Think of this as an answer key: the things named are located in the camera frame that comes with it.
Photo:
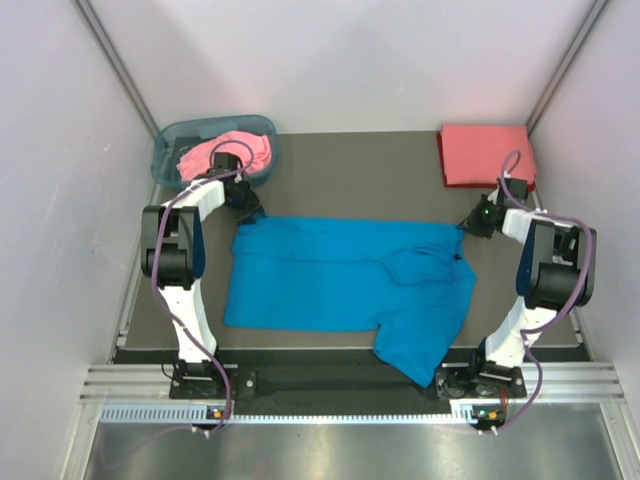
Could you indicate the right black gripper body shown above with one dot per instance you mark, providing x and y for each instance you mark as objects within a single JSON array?
[{"x": 483, "y": 214}]

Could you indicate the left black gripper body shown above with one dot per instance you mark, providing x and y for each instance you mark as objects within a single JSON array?
[{"x": 244, "y": 201}]

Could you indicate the blue t shirt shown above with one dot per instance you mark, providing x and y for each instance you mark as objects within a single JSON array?
[{"x": 408, "y": 282}]

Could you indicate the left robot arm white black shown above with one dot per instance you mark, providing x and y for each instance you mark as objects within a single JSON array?
[{"x": 173, "y": 253}]

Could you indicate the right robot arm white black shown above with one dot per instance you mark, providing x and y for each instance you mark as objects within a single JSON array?
[{"x": 556, "y": 271}]

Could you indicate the folded dark red t shirt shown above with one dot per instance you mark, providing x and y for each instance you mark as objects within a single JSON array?
[{"x": 442, "y": 160}]

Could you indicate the pink crumpled t shirt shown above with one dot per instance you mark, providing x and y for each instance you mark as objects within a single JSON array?
[{"x": 251, "y": 149}]

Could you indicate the folded coral pink t shirt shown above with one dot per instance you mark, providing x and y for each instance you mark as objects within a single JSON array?
[{"x": 487, "y": 150}]

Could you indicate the teal plastic basket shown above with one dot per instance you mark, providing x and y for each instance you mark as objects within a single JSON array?
[{"x": 178, "y": 138}]

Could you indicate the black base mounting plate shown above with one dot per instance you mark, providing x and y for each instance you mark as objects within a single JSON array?
[{"x": 333, "y": 382}]

